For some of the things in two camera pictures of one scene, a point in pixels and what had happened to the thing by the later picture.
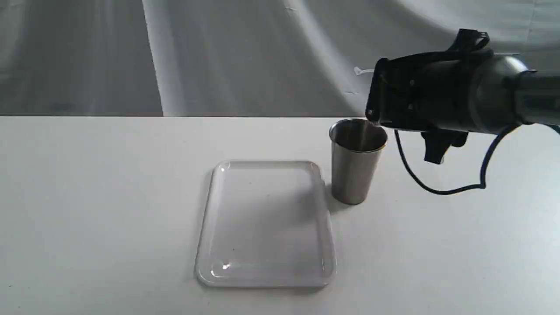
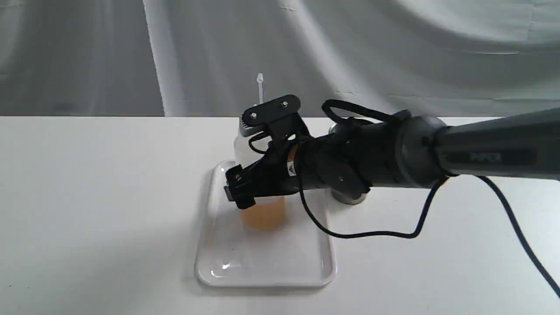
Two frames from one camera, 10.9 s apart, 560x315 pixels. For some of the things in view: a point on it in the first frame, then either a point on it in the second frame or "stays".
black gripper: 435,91 → 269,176
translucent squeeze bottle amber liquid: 358,71 → 269,213
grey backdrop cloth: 237,57 stays
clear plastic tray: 265,224 stays
